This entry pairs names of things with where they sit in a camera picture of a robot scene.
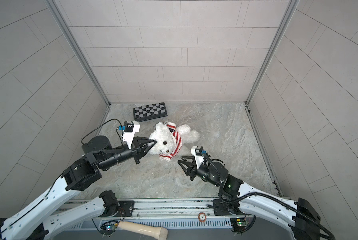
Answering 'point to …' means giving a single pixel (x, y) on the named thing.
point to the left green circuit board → (108, 227)
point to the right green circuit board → (239, 224)
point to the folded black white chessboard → (149, 112)
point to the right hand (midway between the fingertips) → (180, 164)
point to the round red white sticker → (202, 216)
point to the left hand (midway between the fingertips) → (158, 143)
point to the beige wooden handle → (160, 232)
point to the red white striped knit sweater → (172, 129)
